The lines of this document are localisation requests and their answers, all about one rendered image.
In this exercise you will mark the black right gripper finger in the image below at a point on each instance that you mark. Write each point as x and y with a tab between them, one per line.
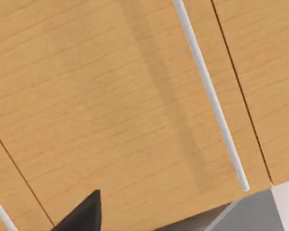
86	214

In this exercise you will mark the wooden drawer front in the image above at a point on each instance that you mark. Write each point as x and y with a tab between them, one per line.
106	101
262	72
12	190

